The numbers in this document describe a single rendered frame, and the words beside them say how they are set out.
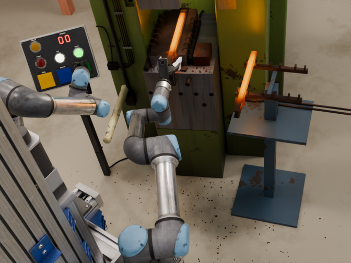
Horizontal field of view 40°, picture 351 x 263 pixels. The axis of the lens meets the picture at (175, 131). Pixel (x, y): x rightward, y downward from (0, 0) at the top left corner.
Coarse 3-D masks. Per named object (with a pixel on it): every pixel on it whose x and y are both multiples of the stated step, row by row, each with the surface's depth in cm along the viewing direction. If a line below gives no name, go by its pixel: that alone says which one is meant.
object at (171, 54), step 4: (180, 16) 274; (184, 16) 275; (180, 20) 271; (180, 24) 269; (176, 28) 267; (180, 28) 266; (176, 32) 264; (176, 36) 262; (172, 40) 260; (176, 40) 259; (172, 44) 257; (176, 44) 258; (172, 48) 255; (168, 52) 252; (172, 52) 252; (168, 56) 250; (172, 56) 251; (168, 60) 248; (172, 60) 252; (168, 64) 246
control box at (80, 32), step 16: (64, 32) 246; (80, 32) 247; (48, 48) 247; (64, 48) 248; (80, 48) 249; (32, 64) 248; (48, 64) 249; (64, 64) 250; (96, 64) 254; (32, 80) 250
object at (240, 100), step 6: (252, 54) 246; (252, 60) 243; (252, 66) 240; (246, 72) 237; (246, 78) 234; (246, 84) 231; (240, 90) 229; (246, 90) 230; (240, 96) 226; (240, 102) 222; (234, 108) 220; (240, 108) 225
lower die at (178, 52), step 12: (168, 12) 284; (192, 12) 278; (168, 24) 274; (192, 24) 270; (156, 36) 269; (168, 36) 266; (180, 36) 263; (156, 48) 262; (168, 48) 257; (180, 48) 257; (156, 60) 259
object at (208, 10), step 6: (186, 0) 284; (192, 0) 283; (198, 0) 283; (204, 0) 282; (210, 0) 281; (180, 6) 288; (186, 6) 287; (192, 6) 287; (198, 6) 286; (204, 6) 285; (210, 6) 284; (162, 12) 293; (198, 12) 289; (204, 12) 288; (210, 12) 287
